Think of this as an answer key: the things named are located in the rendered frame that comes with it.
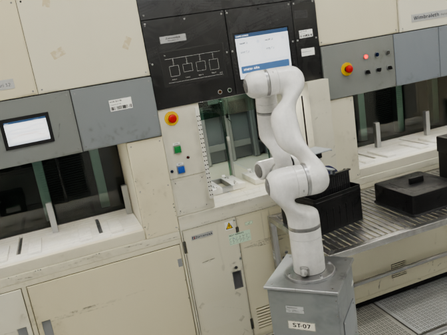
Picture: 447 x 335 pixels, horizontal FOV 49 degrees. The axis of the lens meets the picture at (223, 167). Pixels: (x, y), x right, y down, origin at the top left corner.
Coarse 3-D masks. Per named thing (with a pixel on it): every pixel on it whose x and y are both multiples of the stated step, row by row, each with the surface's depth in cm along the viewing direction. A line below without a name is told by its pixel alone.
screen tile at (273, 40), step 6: (270, 36) 238; (276, 36) 239; (264, 42) 238; (270, 42) 239; (276, 42) 240; (282, 42) 241; (282, 48) 241; (270, 54) 240; (276, 54) 241; (282, 54) 242
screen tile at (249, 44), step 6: (240, 42) 234; (246, 42) 235; (252, 42) 236; (240, 48) 234; (246, 48) 235; (252, 48) 236; (258, 48) 237; (252, 54) 237; (258, 54) 238; (240, 60) 235; (246, 60) 236; (252, 60) 237; (258, 60) 238
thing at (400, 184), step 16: (400, 176) 250; (416, 176) 236; (432, 176) 242; (384, 192) 238; (400, 192) 227; (416, 192) 224; (432, 192) 223; (400, 208) 229; (416, 208) 221; (432, 208) 225
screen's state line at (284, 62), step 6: (276, 60) 242; (282, 60) 243; (288, 60) 244; (246, 66) 237; (252, 66) 238; (258, 66) 239; (264, 66) 240; (270, 66) 241; (276, 66) 242; (246, 72) 237
